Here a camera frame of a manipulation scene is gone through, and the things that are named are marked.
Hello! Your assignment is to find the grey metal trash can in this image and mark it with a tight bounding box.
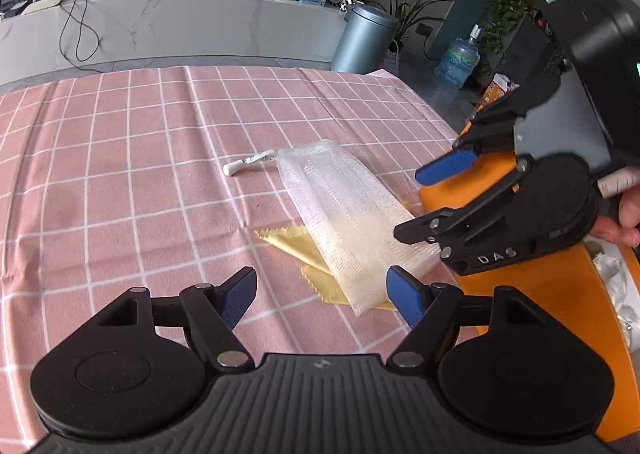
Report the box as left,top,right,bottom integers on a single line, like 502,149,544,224
331,4,401,75

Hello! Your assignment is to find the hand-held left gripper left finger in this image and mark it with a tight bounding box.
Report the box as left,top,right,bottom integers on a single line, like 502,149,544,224
95,268,258,371

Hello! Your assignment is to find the black cable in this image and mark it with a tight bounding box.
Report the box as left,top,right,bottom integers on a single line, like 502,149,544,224
59,0,104,65

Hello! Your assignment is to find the white plastic bag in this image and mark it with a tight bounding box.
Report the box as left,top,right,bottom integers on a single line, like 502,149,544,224
592,241,640,350

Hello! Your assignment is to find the white marble cabinet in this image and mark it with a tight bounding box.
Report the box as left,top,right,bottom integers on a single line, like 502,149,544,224
0,0,351,84

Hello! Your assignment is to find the orange cardboard box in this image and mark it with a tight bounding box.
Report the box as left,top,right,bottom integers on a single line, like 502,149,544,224
417,119,640,447

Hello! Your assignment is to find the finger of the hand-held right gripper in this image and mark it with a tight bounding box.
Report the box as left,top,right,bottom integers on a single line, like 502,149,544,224
416,82,563,185
393,158,532,245

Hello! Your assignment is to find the white mesh bag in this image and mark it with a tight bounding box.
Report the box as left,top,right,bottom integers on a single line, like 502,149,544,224
223,140,441,317

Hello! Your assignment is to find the yellow cloth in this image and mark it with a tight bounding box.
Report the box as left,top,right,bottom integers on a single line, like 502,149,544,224
255,226,397,311

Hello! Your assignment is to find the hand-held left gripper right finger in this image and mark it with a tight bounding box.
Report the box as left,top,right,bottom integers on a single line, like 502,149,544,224
386,266,546,371

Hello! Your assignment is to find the pink checkered tablecloth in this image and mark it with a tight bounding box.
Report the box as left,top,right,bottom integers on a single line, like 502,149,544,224
0,64,481,435

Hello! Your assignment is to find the blue water bottle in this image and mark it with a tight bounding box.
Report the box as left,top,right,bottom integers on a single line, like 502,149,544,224
440,26,483,87

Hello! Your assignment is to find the person's right hand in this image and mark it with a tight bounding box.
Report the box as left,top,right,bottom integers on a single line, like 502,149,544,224
595,184,640,247

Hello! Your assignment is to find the green bushy plant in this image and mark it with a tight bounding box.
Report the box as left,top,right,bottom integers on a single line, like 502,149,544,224
480,0,540,79

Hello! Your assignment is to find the green long-leaf plant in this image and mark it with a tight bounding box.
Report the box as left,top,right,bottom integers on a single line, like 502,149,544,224
375,0,453,54

